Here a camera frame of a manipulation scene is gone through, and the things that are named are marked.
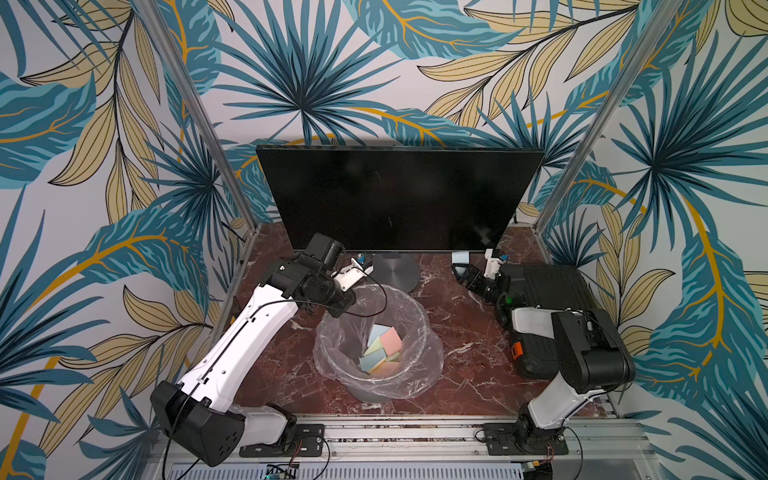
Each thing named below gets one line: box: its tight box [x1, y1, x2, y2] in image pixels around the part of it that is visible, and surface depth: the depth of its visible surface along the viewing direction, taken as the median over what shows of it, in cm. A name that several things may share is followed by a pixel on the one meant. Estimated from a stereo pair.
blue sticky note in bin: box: [367, 324, 391, 348], surface depth 81 cm
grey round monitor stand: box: [372, 253, 420, 293], surface depth 108 cm
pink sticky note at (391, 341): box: [380, 327, 403, 355], surface depth 81 cm
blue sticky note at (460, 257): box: [452, 251, 470, 264], surface depth 92 cm
